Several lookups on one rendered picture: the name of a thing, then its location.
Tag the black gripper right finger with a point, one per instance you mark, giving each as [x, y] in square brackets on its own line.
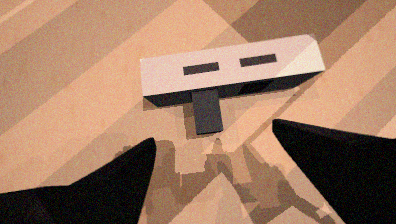
[354, 172]

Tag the black two-prong charger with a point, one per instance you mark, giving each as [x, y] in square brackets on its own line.
[207, 113]

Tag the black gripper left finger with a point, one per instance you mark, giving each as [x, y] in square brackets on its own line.
[113, 194]

